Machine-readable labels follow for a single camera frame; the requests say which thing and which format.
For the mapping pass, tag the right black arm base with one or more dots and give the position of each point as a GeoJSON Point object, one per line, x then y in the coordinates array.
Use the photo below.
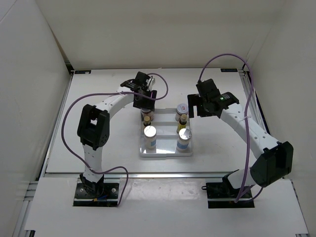
{"type": "Point", "coordinates": [221, 195]}

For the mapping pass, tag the small yellow-label bottle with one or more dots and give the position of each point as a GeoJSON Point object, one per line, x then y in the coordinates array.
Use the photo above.
{"type": "Point", "coordinates": [146, 121]}
{"type": "Point", "coordinates": [182, 122]}

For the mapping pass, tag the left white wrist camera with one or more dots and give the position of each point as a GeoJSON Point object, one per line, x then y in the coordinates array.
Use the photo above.
{"type": "Point", "coordinates": [151, 82]}

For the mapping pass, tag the white silver-cap bottle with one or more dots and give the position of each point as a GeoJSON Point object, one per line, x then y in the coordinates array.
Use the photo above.
{"type": "Point", "coordinates": [184, 137]}
{"type": "Point", "coordinates": [150, 134]}

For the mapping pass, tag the left blue corner label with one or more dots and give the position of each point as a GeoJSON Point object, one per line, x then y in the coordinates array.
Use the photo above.
{"type": "Point", "coordinates": [82, 72]}

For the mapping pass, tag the right blue corner label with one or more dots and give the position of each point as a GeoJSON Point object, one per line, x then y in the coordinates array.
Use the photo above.
{"type": "Point", "coordinates": [229, 70]}

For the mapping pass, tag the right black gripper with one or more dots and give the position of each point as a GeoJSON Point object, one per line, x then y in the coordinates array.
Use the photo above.
{"type": "Point", "coordinates": [194, 100]}

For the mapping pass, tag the red-lid spice jar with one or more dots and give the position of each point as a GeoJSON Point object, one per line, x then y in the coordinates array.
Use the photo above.
{"type": "Point", "coordinates": [181, 109]}
{"type": "Point", "coordinates": [148, 112]}

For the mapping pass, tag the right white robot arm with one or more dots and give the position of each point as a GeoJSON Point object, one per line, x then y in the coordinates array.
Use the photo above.
{"type": "Point", "coordinates": [273, 158]}

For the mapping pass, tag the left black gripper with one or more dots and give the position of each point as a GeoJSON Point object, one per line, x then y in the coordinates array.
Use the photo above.
{"type": "Point", "coordinates": [149, 104]}

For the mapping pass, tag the white three-compartment tray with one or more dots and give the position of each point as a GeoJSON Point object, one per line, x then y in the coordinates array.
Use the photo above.
{"type": "Point", "coordinates": [166, 137]}

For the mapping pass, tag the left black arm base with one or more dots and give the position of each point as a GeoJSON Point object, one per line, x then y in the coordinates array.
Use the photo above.
{"type": "Point", "coordinates": [106, 196]}

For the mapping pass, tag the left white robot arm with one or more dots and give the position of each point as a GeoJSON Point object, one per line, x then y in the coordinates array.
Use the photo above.
{"type": "Point", "coordinates": [94, 124]}

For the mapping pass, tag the blue corner label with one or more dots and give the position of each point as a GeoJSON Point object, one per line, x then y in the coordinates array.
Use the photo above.
{"type": "Point", "coordinates": [82, 72]}
{"type": "Point", "coordinates": [229, 70]}

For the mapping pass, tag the aluminium front rail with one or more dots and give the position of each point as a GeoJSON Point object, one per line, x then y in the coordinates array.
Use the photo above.
{"type": "Point", "coordinates": [147, 175]}

